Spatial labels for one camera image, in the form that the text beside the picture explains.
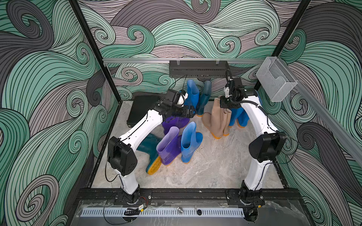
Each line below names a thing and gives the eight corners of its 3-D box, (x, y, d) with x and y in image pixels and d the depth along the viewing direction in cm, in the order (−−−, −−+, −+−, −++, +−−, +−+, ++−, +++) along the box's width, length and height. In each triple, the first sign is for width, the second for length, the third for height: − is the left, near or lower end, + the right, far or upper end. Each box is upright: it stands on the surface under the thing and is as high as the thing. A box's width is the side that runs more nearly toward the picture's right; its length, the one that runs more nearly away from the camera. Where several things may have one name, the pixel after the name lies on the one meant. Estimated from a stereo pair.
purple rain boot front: (160, 167, 85) (155, 148, 65) (173, 147, 94) (172, 125, 74) (173, 175, 82) (171, 158, 62) (185, 153, 91) (188, 132, 71)
